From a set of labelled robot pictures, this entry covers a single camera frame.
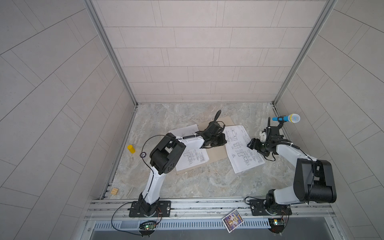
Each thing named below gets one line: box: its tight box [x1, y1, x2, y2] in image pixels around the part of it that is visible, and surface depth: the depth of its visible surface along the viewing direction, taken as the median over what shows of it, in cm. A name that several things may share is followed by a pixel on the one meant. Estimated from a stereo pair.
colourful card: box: [222, 209, 245, 233], surface depth 68 cm
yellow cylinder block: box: [127, 144, 136, 154], surface depth 92 cm
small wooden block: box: [110, 187, 119, 196], surface depth 77 cm
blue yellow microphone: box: [272, 113, 301, 124], surface depth 79 cm
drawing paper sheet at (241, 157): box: [223, 125, 265, 174], surface depth 92 cm
